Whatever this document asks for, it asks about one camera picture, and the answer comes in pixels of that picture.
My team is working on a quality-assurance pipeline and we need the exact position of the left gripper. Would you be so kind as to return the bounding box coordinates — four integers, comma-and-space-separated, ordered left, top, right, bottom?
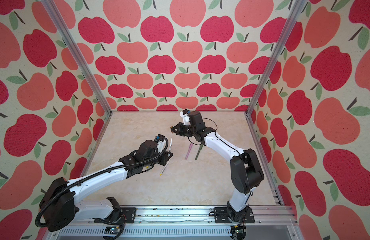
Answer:
143, 149, 174, 168

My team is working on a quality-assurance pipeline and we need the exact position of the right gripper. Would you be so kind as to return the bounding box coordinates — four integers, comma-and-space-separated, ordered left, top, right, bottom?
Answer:
170, 121, 195, 137

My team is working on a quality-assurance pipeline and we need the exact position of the white pen yellow tip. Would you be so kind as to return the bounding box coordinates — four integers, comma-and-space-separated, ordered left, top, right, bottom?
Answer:
160, 161, 170, 176

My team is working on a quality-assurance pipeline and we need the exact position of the pink pen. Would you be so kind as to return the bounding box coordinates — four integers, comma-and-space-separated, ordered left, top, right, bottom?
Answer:
185, 143, 193, 160

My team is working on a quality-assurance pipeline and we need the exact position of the dark green pen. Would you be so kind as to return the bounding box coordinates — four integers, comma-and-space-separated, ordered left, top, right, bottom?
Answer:
195, 145, 203, 161

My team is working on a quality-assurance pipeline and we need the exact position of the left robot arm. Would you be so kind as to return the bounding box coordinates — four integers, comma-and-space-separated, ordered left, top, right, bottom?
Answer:
35, 135, 173, 232

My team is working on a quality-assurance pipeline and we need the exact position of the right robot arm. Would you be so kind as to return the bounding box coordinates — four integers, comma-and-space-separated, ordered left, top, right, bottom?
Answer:
171, 109, 264, 223

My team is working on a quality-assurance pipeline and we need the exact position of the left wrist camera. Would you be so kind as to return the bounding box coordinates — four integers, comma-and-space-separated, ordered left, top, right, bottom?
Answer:
155, 134, 169, 154

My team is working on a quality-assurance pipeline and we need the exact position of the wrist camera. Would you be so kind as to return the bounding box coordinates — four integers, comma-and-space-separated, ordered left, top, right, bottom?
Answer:
180, 109, 191, 125
155, 134, 169, 154

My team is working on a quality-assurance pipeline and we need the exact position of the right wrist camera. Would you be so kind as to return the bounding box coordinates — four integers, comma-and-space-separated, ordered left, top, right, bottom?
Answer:
180, 109, 191, 125

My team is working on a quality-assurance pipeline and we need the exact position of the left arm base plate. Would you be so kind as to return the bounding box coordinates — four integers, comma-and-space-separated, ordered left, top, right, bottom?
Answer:
94, 206, 137, 225

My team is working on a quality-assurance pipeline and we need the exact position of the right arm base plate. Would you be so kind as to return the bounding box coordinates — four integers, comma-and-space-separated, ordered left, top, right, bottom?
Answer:
209, 207, 255, 224

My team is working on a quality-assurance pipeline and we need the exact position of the aluminium front rail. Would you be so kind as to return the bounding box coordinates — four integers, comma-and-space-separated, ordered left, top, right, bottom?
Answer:
44, 206, 303, 240

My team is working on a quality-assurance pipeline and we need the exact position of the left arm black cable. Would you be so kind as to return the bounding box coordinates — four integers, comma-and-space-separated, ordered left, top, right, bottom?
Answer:
34, 134, 170, 229

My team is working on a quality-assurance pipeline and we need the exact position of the right aluminium corner post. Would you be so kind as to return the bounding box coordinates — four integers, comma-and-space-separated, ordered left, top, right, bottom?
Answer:
245, 0, 307, 119

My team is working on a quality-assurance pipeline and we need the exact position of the aluminium corner post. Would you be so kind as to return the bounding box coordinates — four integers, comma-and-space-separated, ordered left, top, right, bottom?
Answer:
245, 0, 307, 119
41, 1, 113, 117

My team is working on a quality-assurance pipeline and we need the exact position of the left aluminium corner post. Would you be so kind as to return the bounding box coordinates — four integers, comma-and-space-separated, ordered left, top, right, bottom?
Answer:
41, 1, 113, 117

